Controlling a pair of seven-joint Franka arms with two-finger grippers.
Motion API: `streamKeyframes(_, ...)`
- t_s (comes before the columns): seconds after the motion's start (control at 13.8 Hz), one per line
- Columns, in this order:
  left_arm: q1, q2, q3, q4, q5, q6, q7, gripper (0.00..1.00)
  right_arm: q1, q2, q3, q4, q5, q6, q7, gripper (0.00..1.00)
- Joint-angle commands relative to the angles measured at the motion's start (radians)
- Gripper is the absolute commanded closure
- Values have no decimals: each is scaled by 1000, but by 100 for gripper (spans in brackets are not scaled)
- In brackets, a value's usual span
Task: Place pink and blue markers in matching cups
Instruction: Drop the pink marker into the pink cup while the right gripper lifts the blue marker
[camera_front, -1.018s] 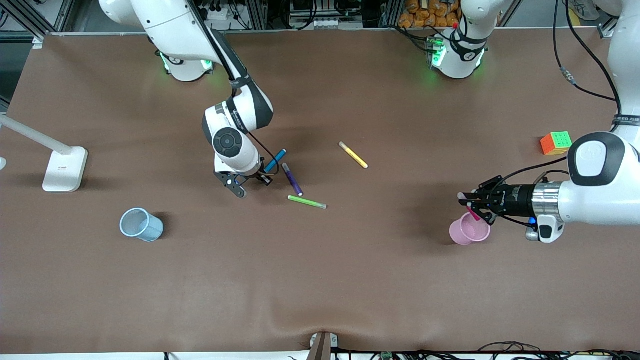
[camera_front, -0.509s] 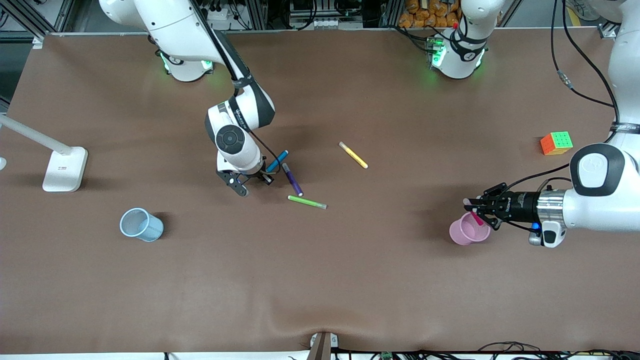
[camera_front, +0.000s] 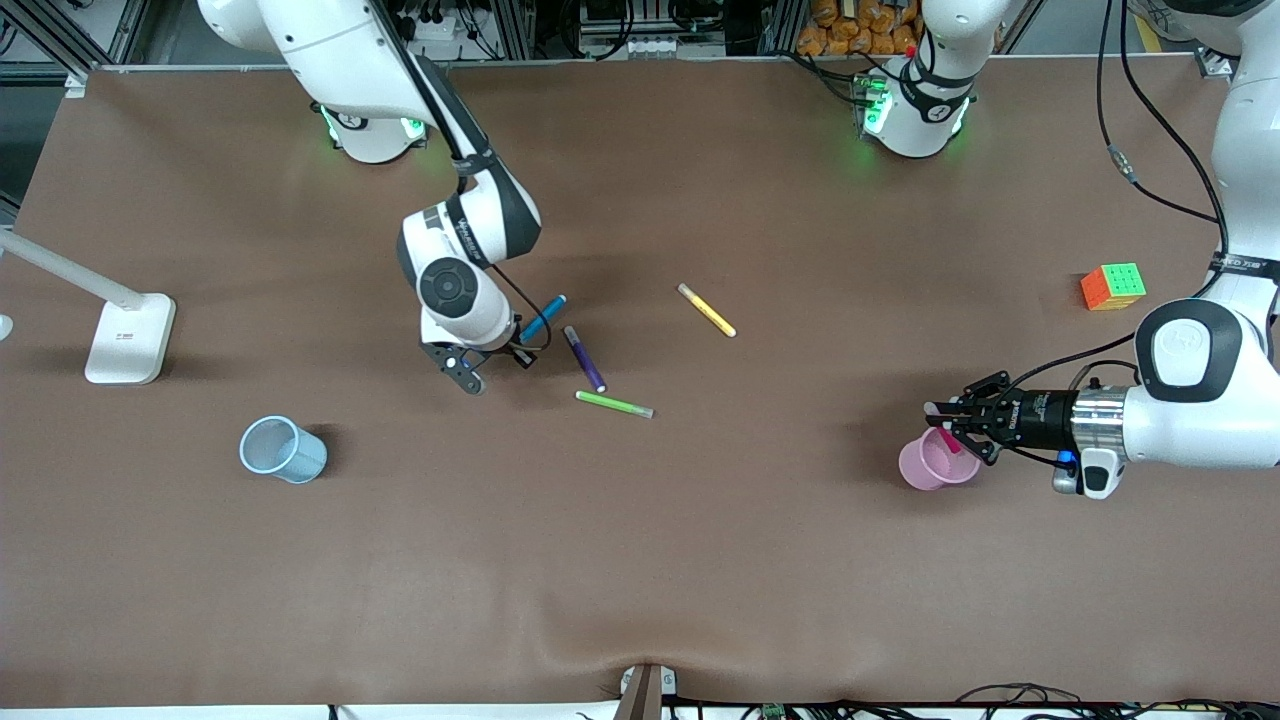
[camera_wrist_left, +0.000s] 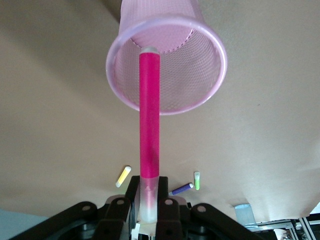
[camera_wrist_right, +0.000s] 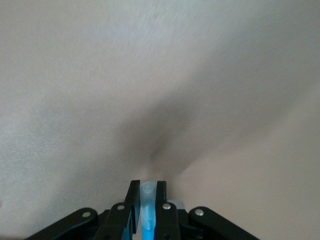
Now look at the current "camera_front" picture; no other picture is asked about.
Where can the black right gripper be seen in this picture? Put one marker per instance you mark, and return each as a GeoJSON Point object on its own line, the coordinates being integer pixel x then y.
{"type": "Point", "coordinates": [519, 355]}

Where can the pink mesh cup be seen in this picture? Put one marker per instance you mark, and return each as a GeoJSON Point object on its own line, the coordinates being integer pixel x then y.
{"type": "Point", "coordinates": [920, 468]}

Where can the yellow marker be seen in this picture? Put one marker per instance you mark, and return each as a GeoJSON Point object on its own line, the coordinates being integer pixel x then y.
{"type": "Point", "coordinates": [708, 311]}

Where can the aluminium frame profile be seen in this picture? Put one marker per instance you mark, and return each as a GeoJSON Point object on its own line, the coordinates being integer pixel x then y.
{"type": "Point", "coordinates": [50, 35]}

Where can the orange packaged goods pile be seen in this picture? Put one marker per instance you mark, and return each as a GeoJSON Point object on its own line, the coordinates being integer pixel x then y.
{"type": "Point", "coordinates": [860, 28]}

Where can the white power strip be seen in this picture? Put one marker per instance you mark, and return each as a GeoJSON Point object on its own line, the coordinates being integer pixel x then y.
{"type": "Point", "coordinates": [435, 32]}

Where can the green marker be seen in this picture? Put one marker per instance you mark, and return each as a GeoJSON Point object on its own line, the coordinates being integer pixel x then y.
{"type": "Point", "coordinates": [612, 404]}

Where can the long white socket strip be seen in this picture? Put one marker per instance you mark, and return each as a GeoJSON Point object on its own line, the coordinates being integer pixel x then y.
{"type": "Point", "coordinates": [660, 47]}

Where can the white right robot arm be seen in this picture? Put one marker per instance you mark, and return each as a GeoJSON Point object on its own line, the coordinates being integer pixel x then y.
{"type": "Point", "coordinates": [330, 50]}

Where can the purple marker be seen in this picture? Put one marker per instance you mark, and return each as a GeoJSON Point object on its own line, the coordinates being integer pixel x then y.
{"type": "Point", "coordinates": [585, 360]}

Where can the blue marker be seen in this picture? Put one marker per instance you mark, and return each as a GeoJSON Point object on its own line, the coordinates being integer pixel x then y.
{"type": "Point", "coordinates": [545, 315]}

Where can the blue mesh cup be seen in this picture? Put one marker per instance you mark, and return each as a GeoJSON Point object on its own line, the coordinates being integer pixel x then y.
{"type": "Point", "coordinates": [300, 462]}

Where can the multicoloured puzzle cube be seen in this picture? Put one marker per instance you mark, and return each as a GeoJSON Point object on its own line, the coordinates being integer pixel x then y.
{"type": "Point", "coordinates": [1112, 288]}

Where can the metal table clamp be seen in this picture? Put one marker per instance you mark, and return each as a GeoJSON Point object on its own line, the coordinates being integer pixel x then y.
{"type": "Point", "coordinates": [645, 690]}

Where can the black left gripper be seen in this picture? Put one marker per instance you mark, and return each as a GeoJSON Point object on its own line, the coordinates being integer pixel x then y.
{"type": "Point", "coordinates": [1038, 417]}

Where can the pink marker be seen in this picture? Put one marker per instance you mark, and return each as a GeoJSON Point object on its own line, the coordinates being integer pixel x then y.
{"type": "Point", "coordinates": [948, 438]}

